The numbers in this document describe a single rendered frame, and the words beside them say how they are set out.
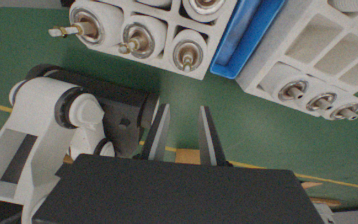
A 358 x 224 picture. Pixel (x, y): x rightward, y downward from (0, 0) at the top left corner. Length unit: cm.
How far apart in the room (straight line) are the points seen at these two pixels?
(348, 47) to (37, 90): 94
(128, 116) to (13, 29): 70
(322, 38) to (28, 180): 88
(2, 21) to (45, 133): 68
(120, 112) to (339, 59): 82
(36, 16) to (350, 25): 108
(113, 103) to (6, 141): 29
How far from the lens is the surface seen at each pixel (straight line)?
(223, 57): 57
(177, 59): 29
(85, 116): 45
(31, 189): 47
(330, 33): 55
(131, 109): 52
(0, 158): 54
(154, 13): 36
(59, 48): 84
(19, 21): 93
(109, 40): 35
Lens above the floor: 53
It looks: 48 degrees down
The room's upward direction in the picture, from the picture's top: 173 degrees counter-clockwise
